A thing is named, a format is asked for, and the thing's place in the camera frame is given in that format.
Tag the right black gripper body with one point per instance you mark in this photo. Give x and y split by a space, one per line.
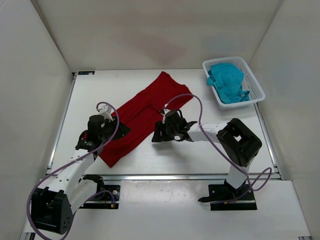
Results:
161 131

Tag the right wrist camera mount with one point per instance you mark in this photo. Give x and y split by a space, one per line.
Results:
163 112

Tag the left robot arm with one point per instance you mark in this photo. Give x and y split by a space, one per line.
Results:
53 206

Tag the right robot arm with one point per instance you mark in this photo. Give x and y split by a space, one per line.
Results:
240 144

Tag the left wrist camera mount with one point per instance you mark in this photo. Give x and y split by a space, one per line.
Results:
105 111

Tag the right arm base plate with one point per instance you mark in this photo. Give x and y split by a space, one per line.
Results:
224 199

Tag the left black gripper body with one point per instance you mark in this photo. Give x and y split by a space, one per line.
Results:
113 128

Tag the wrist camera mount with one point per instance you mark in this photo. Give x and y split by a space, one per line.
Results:
105 111
163 112

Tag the aluminium front rail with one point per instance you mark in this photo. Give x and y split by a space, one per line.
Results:
162 177

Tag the white plastic basket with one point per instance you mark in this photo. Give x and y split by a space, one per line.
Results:
249 83

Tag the red t shirt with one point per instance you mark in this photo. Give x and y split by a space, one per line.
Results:
140 114

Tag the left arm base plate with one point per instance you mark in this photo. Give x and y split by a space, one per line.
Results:
107 200

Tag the teal t shirt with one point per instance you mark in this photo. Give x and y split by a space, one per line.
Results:
227 80

